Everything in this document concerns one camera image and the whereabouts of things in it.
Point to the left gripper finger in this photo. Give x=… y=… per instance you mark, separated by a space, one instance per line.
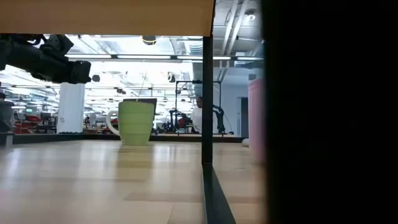
x=81 y=72

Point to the pink mug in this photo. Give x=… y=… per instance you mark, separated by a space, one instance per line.
x=256 y=124

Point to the black background robot arm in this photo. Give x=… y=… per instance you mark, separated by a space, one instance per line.
x=219 y=116
x=175 y=116

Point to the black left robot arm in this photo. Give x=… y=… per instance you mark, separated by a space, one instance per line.
x=12 y=49

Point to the wooden shelf board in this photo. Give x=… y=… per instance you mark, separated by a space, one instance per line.
x=105 y=17

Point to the black round ceiling fixture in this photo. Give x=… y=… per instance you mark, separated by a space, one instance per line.
x=171 y=77
x=96 y=78

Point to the white pillar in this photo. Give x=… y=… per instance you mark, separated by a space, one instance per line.
x=71 y=109

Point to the red background equipment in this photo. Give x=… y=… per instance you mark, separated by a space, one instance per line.
x=26 y=126

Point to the ceiling light strip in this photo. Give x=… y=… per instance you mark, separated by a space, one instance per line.
x=143 y=57

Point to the person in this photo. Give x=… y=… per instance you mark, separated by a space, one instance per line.
x=196 y=119

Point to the grey door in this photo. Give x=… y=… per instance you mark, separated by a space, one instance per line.
x=244 y=118

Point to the grey cloth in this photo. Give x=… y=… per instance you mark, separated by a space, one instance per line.
x=245 y=142

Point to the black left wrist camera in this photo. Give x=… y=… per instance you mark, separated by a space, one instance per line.
x=57 y=43

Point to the black table frame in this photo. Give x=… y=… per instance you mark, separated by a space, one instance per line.
x=93 y=137

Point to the wall vent grille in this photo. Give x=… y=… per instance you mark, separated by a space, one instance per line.
x=252 y=76

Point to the black blurred foreground post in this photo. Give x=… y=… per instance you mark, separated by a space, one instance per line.
x=329 y=112

